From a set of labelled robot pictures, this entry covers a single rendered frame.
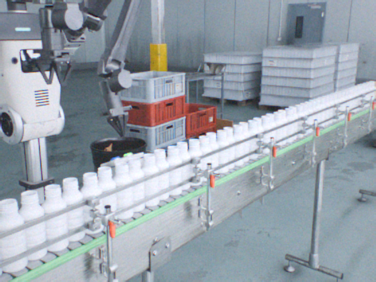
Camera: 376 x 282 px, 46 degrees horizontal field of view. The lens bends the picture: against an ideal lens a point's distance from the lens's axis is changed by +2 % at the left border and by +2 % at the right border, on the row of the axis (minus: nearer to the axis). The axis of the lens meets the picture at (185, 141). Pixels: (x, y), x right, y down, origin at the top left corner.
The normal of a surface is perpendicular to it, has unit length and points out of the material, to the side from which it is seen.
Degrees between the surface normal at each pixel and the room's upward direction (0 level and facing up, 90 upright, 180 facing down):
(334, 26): 90
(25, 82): 90
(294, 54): 90
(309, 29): 90
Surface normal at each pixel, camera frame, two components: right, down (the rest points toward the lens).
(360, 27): -0.62, 0.20
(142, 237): 0.78, 0.16
